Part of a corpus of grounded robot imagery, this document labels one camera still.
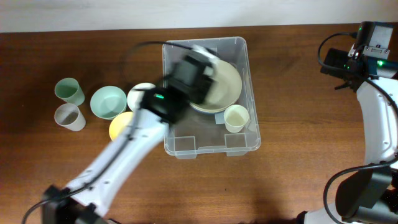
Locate white label in bin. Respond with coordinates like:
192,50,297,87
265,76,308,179
215,111,225,124

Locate yellow small bowl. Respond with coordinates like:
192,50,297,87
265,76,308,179
109,111,134,141

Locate grey cup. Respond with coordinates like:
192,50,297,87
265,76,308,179
54,103,86,131

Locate beige bowl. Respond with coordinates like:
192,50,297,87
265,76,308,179
208,60,243,95
190,93,240,113

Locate black left camera cable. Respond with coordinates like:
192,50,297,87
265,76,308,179
21,40,195,224

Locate clear plastic storage bin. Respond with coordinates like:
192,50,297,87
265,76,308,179
164,37,261,159

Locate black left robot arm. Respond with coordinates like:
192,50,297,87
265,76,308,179
40,49,220,223

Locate black camera cable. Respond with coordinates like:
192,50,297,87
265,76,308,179
21,40,195,224
317,31,398,224

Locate black right camera cable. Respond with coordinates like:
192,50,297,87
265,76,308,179
317,31,398,224

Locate white small bowl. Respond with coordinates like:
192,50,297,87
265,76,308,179
127,83,155,111

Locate green cup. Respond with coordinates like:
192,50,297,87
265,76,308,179
54,78,85,106

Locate green small bowl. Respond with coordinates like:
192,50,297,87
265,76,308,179
90,86,127,120

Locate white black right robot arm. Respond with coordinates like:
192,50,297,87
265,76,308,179
295,49,397,223

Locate cream cup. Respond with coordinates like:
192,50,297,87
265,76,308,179
223,105,249,133

